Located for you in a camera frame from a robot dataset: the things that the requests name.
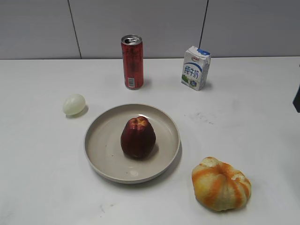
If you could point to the dark red apple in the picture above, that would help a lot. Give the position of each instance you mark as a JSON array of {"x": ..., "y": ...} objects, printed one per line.
[{"x": 138, "y": 138}]

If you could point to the beige round plate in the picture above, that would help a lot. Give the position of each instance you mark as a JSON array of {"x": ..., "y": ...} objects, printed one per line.
[{"x": 103, "y": 149}]

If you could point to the white milk carton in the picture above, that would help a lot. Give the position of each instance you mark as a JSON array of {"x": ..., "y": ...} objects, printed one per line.
[{"x": 195, "y": 68}]

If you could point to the red soda can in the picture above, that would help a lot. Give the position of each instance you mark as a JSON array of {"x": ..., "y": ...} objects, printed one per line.
[{"x": 132, "y": 54}]

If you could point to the pale white egg toy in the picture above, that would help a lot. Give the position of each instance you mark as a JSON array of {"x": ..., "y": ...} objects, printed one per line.
[{"x": 74, "y": 104}]

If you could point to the orange striped pumpkin toy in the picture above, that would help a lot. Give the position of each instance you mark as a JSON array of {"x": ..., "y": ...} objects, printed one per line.
[{"x": 218, "y": 186}]

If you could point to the black object at right edge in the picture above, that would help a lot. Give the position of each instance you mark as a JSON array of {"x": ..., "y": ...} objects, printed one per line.
[{"x": 296, "y": 101}]

